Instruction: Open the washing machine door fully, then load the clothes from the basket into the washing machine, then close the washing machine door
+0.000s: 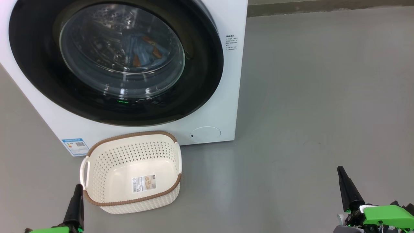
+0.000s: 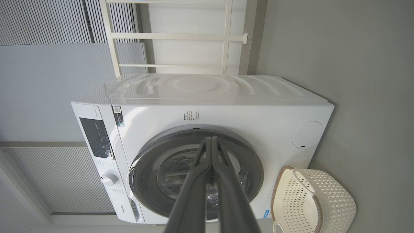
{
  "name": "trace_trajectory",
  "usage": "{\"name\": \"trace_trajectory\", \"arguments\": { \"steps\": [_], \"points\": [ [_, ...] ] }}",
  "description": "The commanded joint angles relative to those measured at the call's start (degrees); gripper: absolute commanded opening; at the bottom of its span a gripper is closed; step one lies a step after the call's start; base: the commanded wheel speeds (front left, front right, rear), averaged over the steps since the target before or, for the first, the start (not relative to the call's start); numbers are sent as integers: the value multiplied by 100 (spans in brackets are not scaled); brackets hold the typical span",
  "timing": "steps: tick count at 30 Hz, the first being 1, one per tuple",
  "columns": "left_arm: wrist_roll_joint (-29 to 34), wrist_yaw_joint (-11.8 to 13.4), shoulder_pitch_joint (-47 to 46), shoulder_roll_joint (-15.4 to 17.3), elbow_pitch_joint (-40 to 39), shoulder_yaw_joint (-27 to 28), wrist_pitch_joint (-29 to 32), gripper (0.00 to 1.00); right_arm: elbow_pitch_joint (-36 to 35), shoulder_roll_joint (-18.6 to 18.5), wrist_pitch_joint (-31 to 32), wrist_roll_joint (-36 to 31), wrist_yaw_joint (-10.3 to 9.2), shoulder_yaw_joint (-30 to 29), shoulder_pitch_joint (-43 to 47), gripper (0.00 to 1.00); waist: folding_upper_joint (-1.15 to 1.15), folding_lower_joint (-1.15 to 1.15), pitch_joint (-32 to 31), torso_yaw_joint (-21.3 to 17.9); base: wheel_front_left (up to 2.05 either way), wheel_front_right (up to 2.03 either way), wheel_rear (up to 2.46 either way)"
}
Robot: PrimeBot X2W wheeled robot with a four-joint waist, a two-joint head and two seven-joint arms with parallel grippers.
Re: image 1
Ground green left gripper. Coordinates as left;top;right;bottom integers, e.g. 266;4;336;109
24;184;84;233

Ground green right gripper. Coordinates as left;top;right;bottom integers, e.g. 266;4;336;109
335;166;414;233

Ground black-rimmed glass washer door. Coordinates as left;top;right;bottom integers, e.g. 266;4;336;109
9;0;224;127

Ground blue garment orange animal print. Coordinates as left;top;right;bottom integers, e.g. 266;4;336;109
125;32;167;68

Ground white front-load washing machine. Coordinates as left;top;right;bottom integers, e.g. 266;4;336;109
0;0;249;157

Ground stainless steel washing machine drum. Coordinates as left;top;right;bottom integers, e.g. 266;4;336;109
59;4;186;99

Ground cream basket with brown rim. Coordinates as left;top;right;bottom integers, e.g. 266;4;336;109
80;131;182;214

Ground blue energy label sticker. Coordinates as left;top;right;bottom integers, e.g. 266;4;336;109
61;138;90;157

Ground paper basket label sticker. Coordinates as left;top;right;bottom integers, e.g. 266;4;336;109
132;175;157;193

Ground round white filter cover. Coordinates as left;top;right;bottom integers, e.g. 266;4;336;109
190;127;222;143

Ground small black text sticker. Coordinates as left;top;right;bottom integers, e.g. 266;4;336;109
226;34;239;51

